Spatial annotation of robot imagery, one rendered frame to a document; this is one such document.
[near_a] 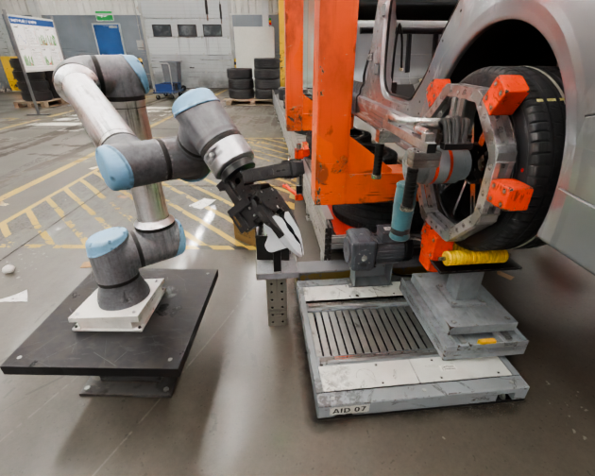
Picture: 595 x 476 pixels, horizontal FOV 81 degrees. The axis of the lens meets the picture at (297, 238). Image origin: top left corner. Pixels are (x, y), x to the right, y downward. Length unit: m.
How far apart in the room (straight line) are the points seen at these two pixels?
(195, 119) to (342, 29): 1.08
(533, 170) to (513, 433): 0.95
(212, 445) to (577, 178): 1.38
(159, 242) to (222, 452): 0.78
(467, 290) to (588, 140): 0.85
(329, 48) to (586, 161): 1.04
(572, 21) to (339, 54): 0.83
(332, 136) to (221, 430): 1.32
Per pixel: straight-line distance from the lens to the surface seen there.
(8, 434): 1.78
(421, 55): 3.96
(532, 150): 1.22
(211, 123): 0.69
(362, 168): 1.81
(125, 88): 1.29
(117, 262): 1.41
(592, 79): 1.13
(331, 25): 1.67
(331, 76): 1.67
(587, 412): 1.86
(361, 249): 1.73
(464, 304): 1.73
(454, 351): 1.63
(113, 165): 0.76
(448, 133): 1.18
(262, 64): 9.62
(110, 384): 1.73
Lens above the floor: 1.22
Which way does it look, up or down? 28 degrees down
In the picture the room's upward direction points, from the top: straight up
